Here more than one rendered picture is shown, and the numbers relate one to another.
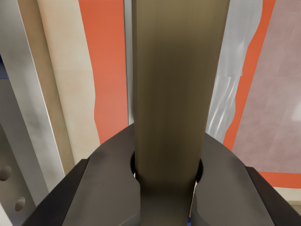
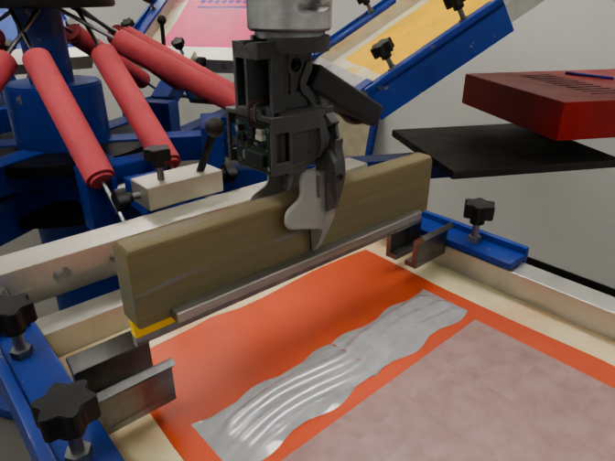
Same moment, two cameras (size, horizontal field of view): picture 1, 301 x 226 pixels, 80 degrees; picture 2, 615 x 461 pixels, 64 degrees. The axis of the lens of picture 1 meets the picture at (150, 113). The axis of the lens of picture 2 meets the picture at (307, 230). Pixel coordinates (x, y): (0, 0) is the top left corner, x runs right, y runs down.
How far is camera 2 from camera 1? 0.55 m
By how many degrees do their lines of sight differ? 83
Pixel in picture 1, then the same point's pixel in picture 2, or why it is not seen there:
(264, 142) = not seen: outside the picture
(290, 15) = (443, 363)
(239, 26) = (396, 340)
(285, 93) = (411, 423)
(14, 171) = (112, 268)
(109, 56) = (285, 300)
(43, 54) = not seen: hidden behind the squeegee
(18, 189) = (85, 273)
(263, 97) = (383, 411)
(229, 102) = (344, 385)
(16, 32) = not seen: hidden behind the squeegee
